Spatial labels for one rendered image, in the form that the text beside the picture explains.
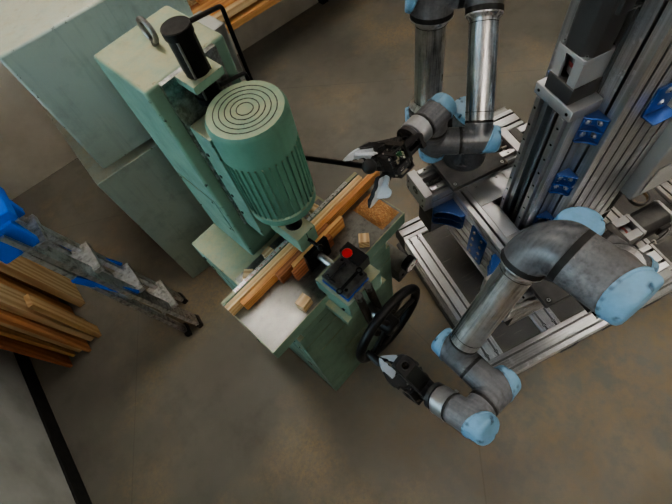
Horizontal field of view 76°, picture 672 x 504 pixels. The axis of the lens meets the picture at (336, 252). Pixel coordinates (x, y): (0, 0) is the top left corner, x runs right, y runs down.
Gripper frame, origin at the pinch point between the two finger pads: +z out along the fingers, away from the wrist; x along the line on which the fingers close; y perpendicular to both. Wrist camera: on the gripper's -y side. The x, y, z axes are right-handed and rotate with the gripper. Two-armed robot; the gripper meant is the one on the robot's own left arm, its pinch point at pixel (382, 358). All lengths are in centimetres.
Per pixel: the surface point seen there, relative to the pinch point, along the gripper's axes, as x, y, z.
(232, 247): -3, -28, 61
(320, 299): 1.0, -15.7, 19.0
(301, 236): 8.7, -34.4, 21.1
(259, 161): 5, -66, 0
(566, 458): 32, 108, -15
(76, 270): -46, -49, 91
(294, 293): -2.6, -19.4, 25.6
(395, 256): 37, 8, 34
